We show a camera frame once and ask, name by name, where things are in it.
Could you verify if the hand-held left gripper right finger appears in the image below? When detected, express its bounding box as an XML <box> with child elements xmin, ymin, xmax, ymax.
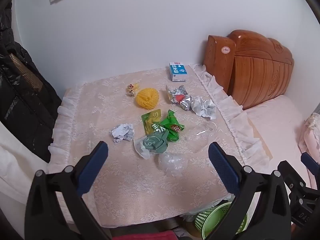
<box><xmin>205</xmin><ymin>142</ymin><xmax>293</xmax><ymax>240</ymax></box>

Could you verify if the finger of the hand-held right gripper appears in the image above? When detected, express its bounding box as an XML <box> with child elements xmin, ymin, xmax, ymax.
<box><xmin>278</xmin><ymin>160</ymin><xmax>307</xmax><ymax>193</ymax></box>
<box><xmin>301</xmin><ymin>152</ymin><xmax>320</xmax><ymax>178</ymax></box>

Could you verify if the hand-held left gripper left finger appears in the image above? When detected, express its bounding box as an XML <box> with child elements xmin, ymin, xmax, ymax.
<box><xmin>25</xmin><ymin>141</ymin><xmax>112</xmax><ymax>240</ymax></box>

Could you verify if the large white paper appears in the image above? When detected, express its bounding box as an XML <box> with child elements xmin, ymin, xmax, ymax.
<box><xmin>191</xmin><ymin>97</ymin><xmax>217</xmax><ymax>120</ymax></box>

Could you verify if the yellow foam fruit net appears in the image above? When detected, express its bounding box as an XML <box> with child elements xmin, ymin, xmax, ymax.
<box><xmin>135</xmin><ymin>88</ymin><xmax>160</xmax><ymax>110</ymax></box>

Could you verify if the beige lace tablecloth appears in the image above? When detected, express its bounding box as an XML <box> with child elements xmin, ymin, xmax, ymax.
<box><xmin>47</xmin><ymin>64</ymin><xmax>270</xmax><ymax>229</ymax></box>

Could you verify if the small crumpled white paper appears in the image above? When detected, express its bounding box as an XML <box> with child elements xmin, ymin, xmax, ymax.
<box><xmin>111</xmin><ymin>123</ymin><xmax>135</xmax><ymax>144</ymax></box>

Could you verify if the clear crumpled plastic bag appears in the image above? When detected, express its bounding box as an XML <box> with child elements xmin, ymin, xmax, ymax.
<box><xmin>157</xmin><ymin>152</ymin><xmax>188</xmax><ymax>178</ymax></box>

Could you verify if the green mesh waste basket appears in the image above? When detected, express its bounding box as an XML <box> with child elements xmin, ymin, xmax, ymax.
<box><xmin>194</xmin><ymin>201</ymin><xmax>248</xmax><ymax>239</ymax></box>

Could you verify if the grey-green crumpled bag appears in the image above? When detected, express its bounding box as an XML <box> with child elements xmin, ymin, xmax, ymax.
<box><xmin>134</xmin><ymin>131</ymin><xmax>170</xmax><ymax>159</ymax></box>

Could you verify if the green wrapper with red label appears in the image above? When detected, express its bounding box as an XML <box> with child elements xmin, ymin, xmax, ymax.
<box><xmin>152</xmin><ymin>109</ymin><xmax>185</xmax><ymax>142</ymax></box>

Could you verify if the light green snack packet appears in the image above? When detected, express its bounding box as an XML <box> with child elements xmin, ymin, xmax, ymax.
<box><xmin>141</xmin><ymin>109</ymin><xmax>162</xmax><ymax>134</ymax></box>

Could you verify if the silver foil wrapper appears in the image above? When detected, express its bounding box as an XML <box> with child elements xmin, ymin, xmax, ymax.
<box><xmin>165</xmin><ymin>85</ymin><xmax>194</xmax><ymax>112</ymax></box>

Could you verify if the small yellow cartoon wrapper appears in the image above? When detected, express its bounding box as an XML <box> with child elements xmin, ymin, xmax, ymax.
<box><xmin>126</xmin><ymin>83</ymin><xmax>140</xmax><ymax>97</ymax></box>

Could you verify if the white cloth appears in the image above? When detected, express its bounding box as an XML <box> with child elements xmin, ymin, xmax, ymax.
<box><xmin>0</xmin><ymin>120</ymin><xmax>60</xmax><ymax>233</ymax></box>

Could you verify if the red cloth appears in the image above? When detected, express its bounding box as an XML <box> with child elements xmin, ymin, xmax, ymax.
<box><xmin>114</xmin><ymin>230</ymin><xmax>178</xmax><ymax>240</ymax></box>

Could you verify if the black puffer jacket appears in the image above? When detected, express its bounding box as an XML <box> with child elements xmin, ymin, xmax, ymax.
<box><xmin>0</xmin><ymin>2</ymin><xmax>63</xmax><ymax>163</ymax></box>

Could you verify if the wooden headboard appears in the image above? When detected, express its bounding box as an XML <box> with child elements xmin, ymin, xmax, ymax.
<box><xmin>202</xmin><ymin>29</ymin><xmax>295</xmax><ymax>105</ymax></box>

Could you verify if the blue and white milk carton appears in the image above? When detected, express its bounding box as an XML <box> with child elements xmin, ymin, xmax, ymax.
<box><xmin>169</xmin><ymin>62</ymin><xmax>187</xmax><ymax>82</ymax></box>

